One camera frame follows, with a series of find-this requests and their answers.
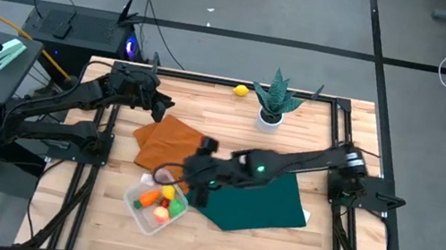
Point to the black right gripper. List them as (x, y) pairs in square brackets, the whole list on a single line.
[(201, 171)]

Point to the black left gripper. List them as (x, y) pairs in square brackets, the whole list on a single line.
[(136, 88)]

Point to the yellow toy lemon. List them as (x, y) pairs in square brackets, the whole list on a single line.
[(168, 191), (241, 90)]

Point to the green toy lime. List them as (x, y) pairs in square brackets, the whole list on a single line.
[(176, 208)]

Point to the red toy strawberry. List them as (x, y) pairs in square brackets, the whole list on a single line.
[(165, 203)]

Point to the pink toy peach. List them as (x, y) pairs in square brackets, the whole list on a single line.
[(161, 214)]

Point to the orange toy carrot green top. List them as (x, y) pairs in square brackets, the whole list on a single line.
[(149, 198)]

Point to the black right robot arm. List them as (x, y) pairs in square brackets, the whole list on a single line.
[(303, 161)]

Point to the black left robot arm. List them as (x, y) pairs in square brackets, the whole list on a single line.
[(50, 98)]

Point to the clear plastic tupperware container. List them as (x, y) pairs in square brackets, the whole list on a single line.
[(147, 223)]

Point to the orange cloth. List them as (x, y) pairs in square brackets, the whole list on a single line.
[(165, 142)]

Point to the teal cloth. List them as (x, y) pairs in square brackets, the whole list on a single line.
[(259, 208)]

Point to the green snake plant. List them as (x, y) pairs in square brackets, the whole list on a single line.
[(276, 97)]

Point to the white paper sheet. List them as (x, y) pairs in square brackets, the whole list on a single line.
[(305, 216)]

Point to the black computer tower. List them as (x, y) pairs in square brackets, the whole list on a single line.
[(79, 33)]

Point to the mint green stapler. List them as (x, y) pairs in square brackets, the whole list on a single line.
[(5, 53)]

